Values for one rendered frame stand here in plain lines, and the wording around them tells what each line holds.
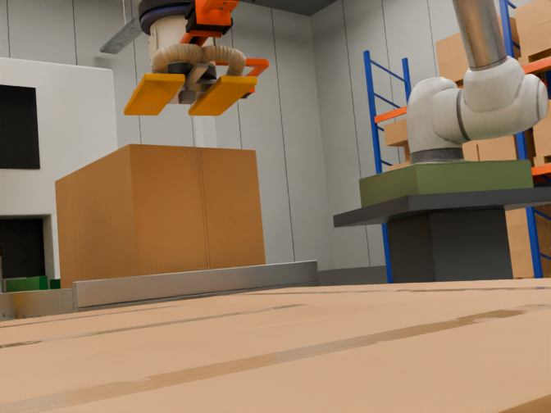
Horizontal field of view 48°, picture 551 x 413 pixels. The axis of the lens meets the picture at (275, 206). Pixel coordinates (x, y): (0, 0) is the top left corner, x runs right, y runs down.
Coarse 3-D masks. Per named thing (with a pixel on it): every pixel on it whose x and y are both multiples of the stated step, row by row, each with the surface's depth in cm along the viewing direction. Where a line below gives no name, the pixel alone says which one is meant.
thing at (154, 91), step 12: (144, 84) 151; (156, 84) 152; (168, 84) 152; (180, 84) 153; (132, 96) 164; (144, 96) 161; (156, 96) 161; (168, 96) 162; (132, 108) 172; (144, 108) 173; (156, 108) 174
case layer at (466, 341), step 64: (64, 320) 107; (128, 320) 93; (192, 320) 82; (256, 320) 73; (320, 320) 66; (384, 320) 60; (448, 320) 55; (512, 320) 51; (0, 384) 42; (64, 384) 39; (128, 384) 37; (192, 384) 35; (256, 384) 34; (320, 384) 32; (384, 384) 31; (448, 384) 29; (512, 384) 28
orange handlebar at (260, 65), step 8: (208, 0) 136; (216, 0) 133; (224, 0) 134; (232, 0) 135; (208, 8) 137; (216, 8) 138; (224, 8) 138; (232, 8) 138; (184, 40) 157; (200, 40) 158; (216, 64) 177; (224, 64) 178; (248, 64) 180; (256, 64) 181; (264, 64) 182; (256, 72) 188
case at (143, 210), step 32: (128, 160) 158; (160, 160) 162; (192, 160) 168; (224, 160) 175; (256, 160) 181; (64, 192) 197; (96, 192) 176; (128, 192) 158; (160, 192) 161; (192, 192) 167; (224, 192) 173; (256, 192) 180; (64, 224) 198; (96, 224) 176; (128, 224) 159; (160, 224) 160; (192, 224) 166; (224, 224) 172; (256, 224) 178; (64, 256) 198; (96, 256) 176; (128, 256) 159; (160, 256) 159; (192, 256) 164; (224, 256) 170; (256, 256) 177
